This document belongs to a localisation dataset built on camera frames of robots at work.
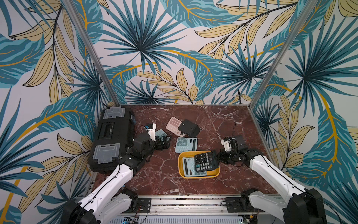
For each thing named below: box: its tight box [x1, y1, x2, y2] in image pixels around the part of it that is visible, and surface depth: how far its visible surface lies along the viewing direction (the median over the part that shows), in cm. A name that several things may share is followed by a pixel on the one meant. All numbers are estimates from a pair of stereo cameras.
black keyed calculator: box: [194, 150, 220, 173], surface depth 85 cm
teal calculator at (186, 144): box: [175, 137, 198, 154], surface depth 96 cm
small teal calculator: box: [155, 128, 169, 141], surface depth 102 cm
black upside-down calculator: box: [177, 119, 201, 139], surface depth 103 cm
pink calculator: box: [165, 116, 186, 138], surface depth 102 cm
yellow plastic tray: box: [178, 150, 221, 179], surface depth 87 cm
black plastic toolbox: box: [87, 106, 137, 174], surface depth 80 cm
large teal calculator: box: [182, 156, 208, 178], surface depth 85 cm
